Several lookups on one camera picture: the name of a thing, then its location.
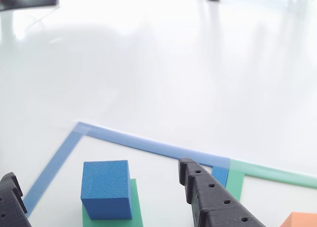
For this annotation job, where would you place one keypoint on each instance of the green cube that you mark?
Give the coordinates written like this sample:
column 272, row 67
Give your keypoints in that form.
column 136, row 207

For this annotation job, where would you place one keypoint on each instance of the orange block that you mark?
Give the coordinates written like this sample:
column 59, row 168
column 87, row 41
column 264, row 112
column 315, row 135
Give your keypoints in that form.
column 302, row 220

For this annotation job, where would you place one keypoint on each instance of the small blue cube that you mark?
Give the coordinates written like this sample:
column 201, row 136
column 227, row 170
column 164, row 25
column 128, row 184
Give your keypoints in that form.
column 106, row 187

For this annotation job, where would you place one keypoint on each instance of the black flat stand base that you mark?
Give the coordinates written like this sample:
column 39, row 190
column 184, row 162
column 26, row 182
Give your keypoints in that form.
column 32, row 1

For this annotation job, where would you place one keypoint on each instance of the green square frame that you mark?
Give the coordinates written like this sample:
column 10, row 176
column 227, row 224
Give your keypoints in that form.
column 235, row 177

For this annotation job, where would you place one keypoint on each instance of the blue square frame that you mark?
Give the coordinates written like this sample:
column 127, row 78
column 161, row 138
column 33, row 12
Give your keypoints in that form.
column 62, row 155

